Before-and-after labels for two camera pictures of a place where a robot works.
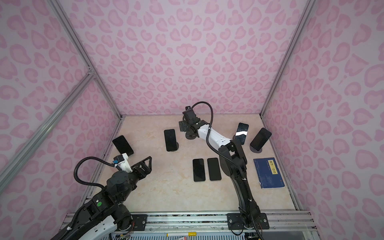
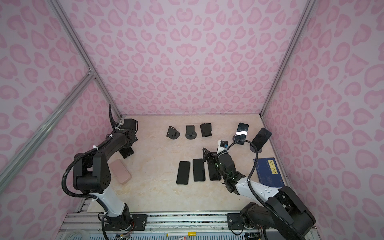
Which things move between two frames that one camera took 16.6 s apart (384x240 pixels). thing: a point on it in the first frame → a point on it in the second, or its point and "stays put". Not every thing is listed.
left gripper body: (136, 175) → (135, 139)
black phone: (198, 167) stays put
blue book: (268, 174) stays put
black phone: (170, 140) → (183, 172)
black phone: (214, 169) stays put
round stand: (177, 146) → (172, 133)
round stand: (190, 135) stays put
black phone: (260, 139) stays put
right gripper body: (186, 126) → (213, 160)
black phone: (241, 132) stays put
